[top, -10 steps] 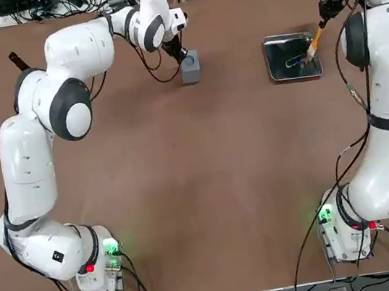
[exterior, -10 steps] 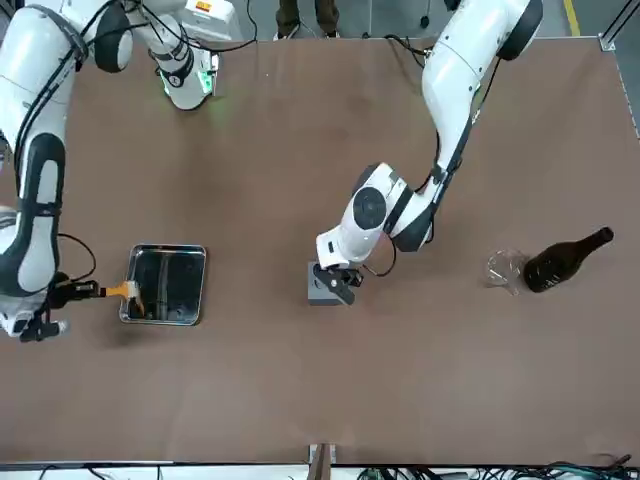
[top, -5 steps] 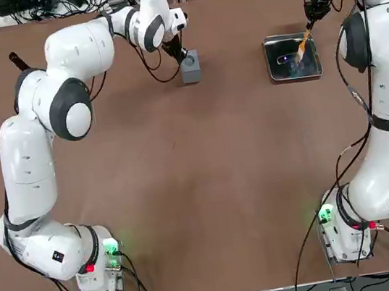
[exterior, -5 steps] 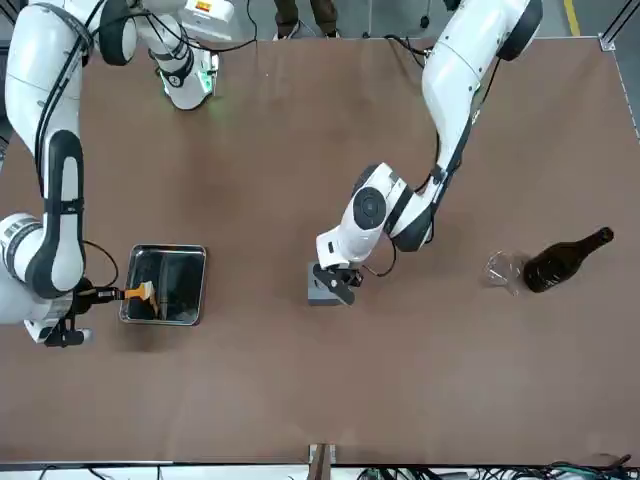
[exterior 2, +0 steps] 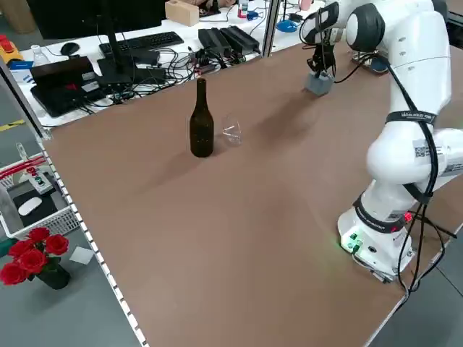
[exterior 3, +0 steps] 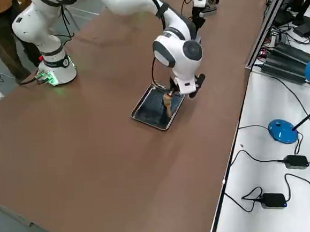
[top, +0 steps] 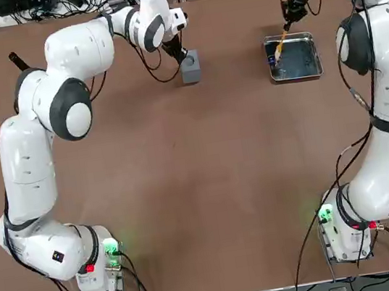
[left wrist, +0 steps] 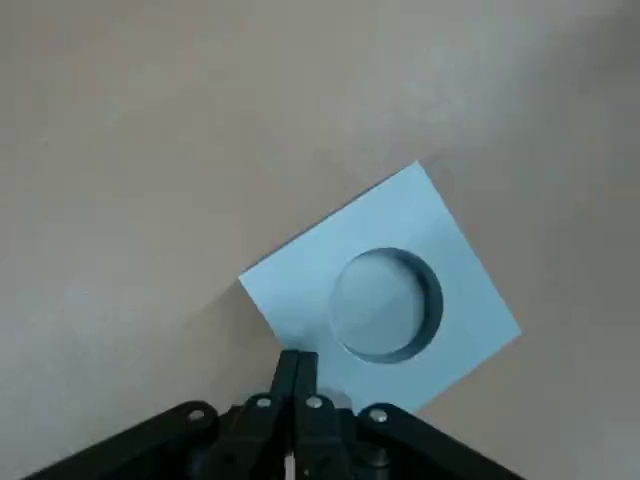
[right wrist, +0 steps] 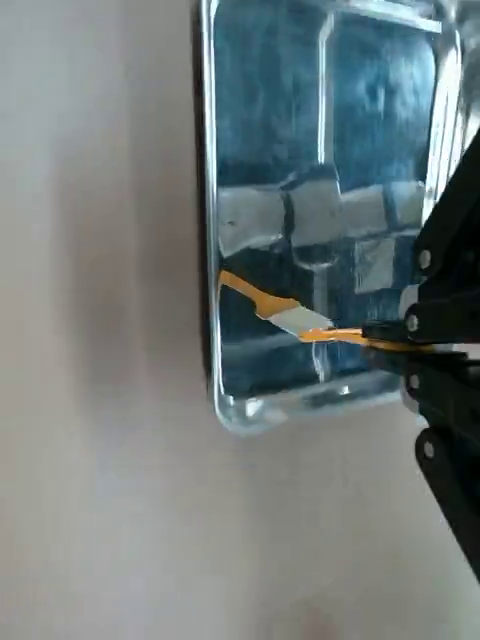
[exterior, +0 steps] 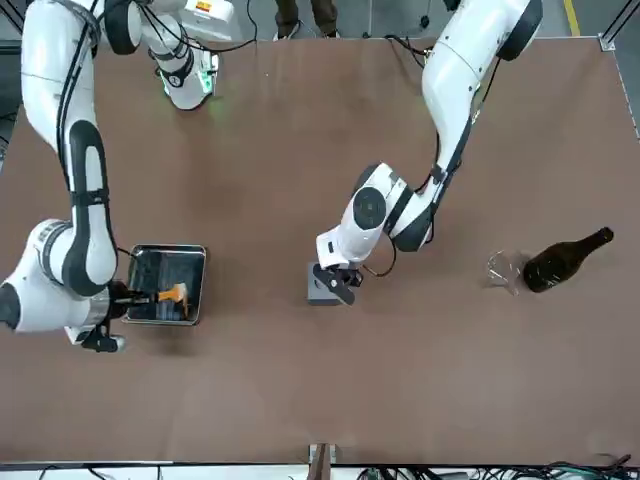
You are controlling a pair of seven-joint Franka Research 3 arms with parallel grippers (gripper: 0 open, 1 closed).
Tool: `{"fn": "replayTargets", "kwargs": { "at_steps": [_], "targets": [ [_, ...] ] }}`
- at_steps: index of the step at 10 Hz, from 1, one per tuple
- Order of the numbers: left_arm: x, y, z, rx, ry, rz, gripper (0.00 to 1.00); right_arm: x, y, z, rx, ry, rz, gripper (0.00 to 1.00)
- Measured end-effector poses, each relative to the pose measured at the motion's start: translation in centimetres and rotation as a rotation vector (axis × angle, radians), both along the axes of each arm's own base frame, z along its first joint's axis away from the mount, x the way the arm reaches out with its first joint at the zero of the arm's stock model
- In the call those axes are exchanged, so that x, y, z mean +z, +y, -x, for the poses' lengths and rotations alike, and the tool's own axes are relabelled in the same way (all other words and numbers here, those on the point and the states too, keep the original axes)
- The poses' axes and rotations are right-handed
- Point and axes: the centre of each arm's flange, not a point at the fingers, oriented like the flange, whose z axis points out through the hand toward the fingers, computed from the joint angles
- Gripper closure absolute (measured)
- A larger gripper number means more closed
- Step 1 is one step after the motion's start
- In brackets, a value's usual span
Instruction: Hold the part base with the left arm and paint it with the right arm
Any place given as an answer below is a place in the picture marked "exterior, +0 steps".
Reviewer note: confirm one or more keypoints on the aluminium camera post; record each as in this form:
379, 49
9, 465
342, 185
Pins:
322, 462

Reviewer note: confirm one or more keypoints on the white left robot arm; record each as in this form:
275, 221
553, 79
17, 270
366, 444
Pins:
460, 75

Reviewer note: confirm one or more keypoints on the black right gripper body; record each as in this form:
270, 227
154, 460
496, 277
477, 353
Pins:
120, 300

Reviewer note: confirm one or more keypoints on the clear glass cup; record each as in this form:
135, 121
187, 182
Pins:
496, 265

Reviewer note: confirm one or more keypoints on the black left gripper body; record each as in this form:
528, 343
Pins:
347, 269

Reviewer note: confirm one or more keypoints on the grey part base block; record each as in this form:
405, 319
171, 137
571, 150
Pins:
320, 298

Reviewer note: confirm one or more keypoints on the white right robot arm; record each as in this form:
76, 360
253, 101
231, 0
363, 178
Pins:
42, 65

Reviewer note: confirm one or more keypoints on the shiny metal tray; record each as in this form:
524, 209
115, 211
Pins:
150, 265

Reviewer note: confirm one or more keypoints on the person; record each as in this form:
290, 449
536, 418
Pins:
325, 15

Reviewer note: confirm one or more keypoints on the aluminium frame rail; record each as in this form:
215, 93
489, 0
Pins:
607, 42

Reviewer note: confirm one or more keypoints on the brown glass bottle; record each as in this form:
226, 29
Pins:
550, 267

